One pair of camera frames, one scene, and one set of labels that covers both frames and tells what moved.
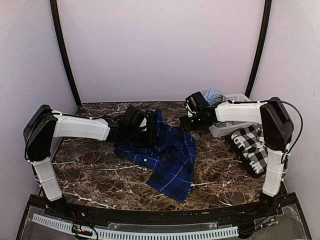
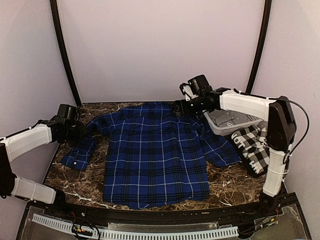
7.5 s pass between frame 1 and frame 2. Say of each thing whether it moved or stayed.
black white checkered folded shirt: stayed
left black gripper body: moved
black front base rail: stayed
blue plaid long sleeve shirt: moved
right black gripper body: moved
